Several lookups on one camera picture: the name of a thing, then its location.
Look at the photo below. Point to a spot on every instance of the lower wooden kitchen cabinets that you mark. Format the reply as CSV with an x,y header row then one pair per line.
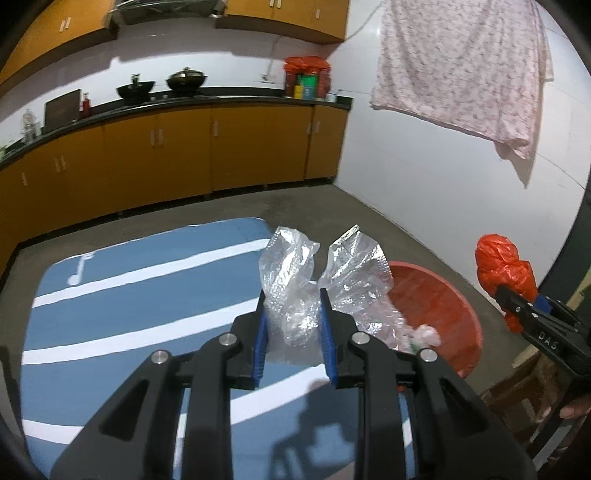
x,y
127,158

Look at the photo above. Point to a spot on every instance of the red plastic bag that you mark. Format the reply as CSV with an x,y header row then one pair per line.
x,y
499,263

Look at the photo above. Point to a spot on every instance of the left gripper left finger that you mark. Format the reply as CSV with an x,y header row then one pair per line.
x,y
133,434

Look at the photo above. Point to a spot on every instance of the black wok with lid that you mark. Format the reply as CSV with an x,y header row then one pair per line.
x,y
186,82

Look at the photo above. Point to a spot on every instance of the person right hand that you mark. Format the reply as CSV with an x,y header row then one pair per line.
x,y
577,408

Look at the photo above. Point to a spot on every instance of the wooden kitchen cabinets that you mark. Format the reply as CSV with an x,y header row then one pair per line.
x,y
63,28
127,158

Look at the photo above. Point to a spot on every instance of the dark cutting board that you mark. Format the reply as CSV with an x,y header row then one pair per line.
x,y
62,110

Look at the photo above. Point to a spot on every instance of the small red bottle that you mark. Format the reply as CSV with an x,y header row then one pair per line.
x,y
85,111

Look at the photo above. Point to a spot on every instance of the wooden chair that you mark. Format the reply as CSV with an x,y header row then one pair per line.
x,y
525,399

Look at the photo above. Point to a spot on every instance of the black wok left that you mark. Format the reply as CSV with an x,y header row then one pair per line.
x,y
136,92

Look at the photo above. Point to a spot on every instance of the red bag with bottles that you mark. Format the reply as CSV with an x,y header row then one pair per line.
x,y
307,77

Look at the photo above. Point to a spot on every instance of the blue striped table cloth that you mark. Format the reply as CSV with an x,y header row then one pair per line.
x,y
97,316

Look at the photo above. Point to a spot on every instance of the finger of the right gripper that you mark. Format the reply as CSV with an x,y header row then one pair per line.
x,y
551,307
516,308

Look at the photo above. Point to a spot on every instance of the white plastic bag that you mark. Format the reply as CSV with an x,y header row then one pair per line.
x,y
424,336

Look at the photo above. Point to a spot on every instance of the clear glass jar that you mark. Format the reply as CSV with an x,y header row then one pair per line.
x,y
31,129

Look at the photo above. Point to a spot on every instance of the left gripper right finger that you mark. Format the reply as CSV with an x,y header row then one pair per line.
x,y
418,418

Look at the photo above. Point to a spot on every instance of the pink floral hanging cloth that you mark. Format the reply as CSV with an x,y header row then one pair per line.
x,y
474,66

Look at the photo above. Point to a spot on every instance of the range hood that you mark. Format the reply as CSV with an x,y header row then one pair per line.
x,y
131,12

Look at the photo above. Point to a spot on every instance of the red plastic basket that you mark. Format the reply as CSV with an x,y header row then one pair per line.
x,y
425,297

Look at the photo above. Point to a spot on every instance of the upper wooden kitchen cabinets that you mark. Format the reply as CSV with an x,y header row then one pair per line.
x,y
63,28

